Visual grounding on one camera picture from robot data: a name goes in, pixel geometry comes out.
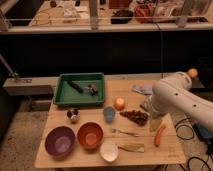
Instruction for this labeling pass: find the light blue cloth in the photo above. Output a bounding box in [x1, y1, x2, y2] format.
[132, 85, 153, 95]

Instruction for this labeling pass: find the red box on shelf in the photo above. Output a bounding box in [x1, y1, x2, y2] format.
[134, 4, 154, 23]

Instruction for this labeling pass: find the red bowl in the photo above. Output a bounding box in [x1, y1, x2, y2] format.
[77, 122, 103, 150]

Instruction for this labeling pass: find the orange carrot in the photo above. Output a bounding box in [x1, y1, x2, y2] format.
[154, 125, 166, 147]

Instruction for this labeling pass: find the orange fruit on table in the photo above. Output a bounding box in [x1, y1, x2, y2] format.
[114, 98, 125, 110]

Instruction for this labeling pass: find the orange ball on ledge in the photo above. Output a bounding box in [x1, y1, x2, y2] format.
[187, 68, 198, 79]

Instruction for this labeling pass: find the green plastic tray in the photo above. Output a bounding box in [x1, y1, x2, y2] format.
[53, 73, 105, 107]

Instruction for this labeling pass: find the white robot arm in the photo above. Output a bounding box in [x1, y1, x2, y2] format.
[149, 72, 213, 131]

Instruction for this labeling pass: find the white bowl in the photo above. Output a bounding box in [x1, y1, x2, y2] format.
[100, 141, 119, 162]

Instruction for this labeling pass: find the black marker in tray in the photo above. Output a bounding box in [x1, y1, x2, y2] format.
[68, 81, 83, 93]

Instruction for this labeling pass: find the purple bowl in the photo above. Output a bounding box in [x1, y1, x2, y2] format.
[45, 126, 75, 158]

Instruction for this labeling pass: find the black cable on floor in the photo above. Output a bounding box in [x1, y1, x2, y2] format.
[175, 116, 213, 171]

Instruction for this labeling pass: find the blue cup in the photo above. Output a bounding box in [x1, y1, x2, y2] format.
[103, 107, 115, 123]

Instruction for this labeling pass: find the bunch of dark grapes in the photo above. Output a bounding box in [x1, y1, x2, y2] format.
[120, 110, 149, 126]

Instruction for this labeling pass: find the black bowl on shelf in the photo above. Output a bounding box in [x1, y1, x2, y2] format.
[111, 10, 133, 24]

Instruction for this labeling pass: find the small dark toy in tray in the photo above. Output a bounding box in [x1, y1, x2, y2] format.
[85, 84, 98, 96]

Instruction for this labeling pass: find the silver metal fork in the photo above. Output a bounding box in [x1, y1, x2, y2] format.
[110, 128, 139, 137]

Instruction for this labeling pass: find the wooden spatula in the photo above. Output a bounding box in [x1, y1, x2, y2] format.
[119, 143, 145, 153]

